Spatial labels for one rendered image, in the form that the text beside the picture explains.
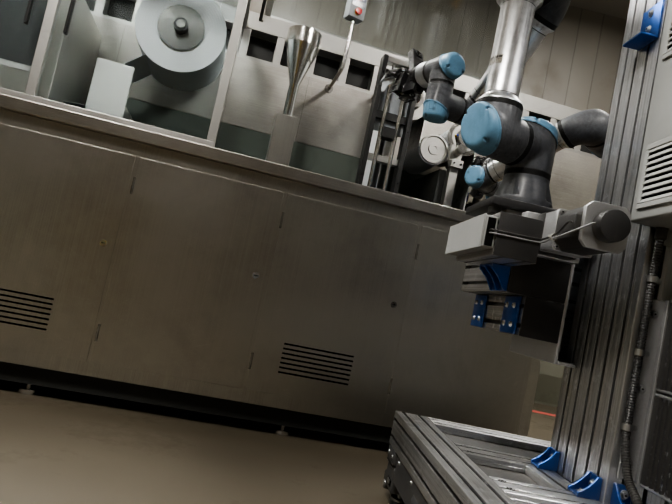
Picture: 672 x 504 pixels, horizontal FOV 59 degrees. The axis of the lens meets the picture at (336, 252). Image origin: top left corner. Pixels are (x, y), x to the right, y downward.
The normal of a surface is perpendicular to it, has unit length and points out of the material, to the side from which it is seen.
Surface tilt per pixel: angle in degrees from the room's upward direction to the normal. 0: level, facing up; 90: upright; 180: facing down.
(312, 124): 90
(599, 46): 90
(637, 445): 90
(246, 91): 90
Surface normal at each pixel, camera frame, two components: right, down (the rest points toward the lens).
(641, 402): 0.07, -0.06
